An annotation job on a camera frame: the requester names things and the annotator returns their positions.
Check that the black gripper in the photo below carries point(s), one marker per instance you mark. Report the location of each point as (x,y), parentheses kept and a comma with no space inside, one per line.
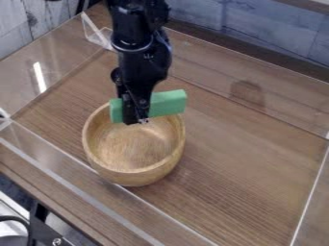
(140,72)

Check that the green rectangular block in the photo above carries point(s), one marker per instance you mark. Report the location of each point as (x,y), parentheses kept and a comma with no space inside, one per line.
(165,103)

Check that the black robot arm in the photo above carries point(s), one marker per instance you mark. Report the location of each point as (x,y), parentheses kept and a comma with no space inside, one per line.
(137,19)

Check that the wooden bowl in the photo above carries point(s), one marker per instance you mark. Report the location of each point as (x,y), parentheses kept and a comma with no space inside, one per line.
(133,155)

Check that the clear acrylic corner bracket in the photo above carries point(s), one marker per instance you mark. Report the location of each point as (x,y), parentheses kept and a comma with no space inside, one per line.
(95,35)

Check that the clear acrylic tray wall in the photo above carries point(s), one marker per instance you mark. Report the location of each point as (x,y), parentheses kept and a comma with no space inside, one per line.
(157,214)

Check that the black metal table frame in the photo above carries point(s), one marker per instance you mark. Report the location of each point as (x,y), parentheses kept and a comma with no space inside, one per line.
(51,231)

